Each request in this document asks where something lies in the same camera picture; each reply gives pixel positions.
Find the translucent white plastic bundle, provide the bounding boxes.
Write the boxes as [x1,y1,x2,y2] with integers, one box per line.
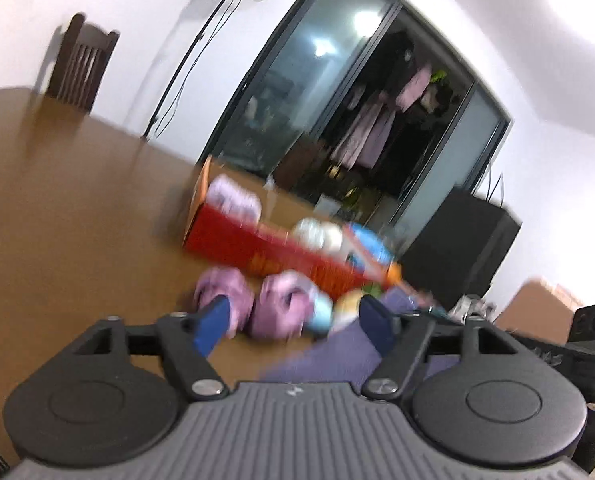
[291,218,326,250]

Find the hanging pink clothes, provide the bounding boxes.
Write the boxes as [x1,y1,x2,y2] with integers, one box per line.
[331,63,432,169]

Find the pink fabric bundle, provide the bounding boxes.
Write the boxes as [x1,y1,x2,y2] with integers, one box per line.
[249,270,319,340]
[194,268,254,338]

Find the white foam roll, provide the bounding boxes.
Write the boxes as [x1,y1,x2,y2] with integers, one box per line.
[316,222,344,254]

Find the silver metal device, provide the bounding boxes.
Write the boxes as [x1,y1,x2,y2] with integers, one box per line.
[448,295,496,324]

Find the white and yellow plush toy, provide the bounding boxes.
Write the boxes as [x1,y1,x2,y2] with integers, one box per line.
[329,289,367,334]

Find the light stand with lamp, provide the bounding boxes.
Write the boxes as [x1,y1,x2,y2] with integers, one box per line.
[140,0,263,141]

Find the light blue plush toy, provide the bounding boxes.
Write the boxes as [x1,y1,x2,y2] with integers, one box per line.
[305,292,333,336]

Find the purple cloth bundle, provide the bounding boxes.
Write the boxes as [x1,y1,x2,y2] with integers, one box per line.
[261,287,433,389]

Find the dark wooden chair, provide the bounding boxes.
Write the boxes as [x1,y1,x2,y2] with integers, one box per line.
[46,13,120,113]

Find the blue tissue package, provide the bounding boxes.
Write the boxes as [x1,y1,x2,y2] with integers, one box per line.
[344,222,394,266]

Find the red cardboard box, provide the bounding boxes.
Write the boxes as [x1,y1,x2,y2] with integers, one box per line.
[183,157,404,298]

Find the brown cardboard box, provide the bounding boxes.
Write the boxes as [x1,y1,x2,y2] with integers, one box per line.
[495,278,583,344]

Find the dark glass sliding door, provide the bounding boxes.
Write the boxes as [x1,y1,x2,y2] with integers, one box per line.
[204,0,509,246]

